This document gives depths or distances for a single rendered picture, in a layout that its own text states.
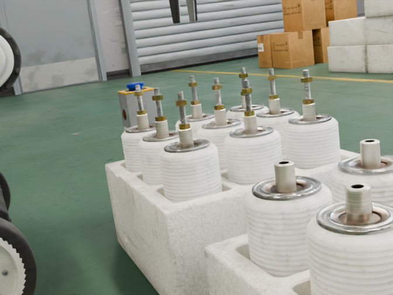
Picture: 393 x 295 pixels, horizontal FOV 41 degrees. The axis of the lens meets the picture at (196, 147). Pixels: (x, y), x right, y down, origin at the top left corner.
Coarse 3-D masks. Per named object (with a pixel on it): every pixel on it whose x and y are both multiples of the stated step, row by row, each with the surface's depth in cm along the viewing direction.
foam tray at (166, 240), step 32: (128, 192) 96; (160, 192) 90; (224, 192) 83; (128, 224) 102; (160, 224) 80; (192, 224) 79; (224, 224) 81; (160, 256) 84; (192, 256) 80; (160, 288) 88; (192, 288) 81
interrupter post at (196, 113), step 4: (200, 104) 110; (192, 108) 110; (196, 108) 109; (200, 108) 110; (192, 112) 110; (196, 112) 109; (200, 112) 110; (192, 116) 110; (196, 116) 110; (200, 116) 110
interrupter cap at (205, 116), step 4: (188, 116) 112; (204, 116) 112; (208, 116) 109; (212, 116) 109; (180, 120) 110; (188, 120) 108; (192, 120) 107; (196, 120) 107; (200, 120) 107; (204, 120) 107
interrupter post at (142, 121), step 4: (140, 116) 105; (144, 116) 105; (140, 120) 105; (144, 120) 105; (148, 120) 106; (140, 124) 105; (144, 124) 105; (148, 124) 106; (140, 128) 106; (144, 128) 106; (148, 128) 106
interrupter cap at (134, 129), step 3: (153, 123) 110; (132, 126) 109; (135, 126) 109; (150, 126) 108; (153, 126) 107; (126, 129) 106; (129, 129) 107; (132, 129) 106; (135, 129) 107; (138, 129) 107; (144, 129) 104; (147, 129) 103; (150, 129) 103; (153, 129) 104; (126, 132) 105; (129, 132) 104; (132, 132) 104; (135, 132) 103; (138, 132) 103; (141, 132) 103
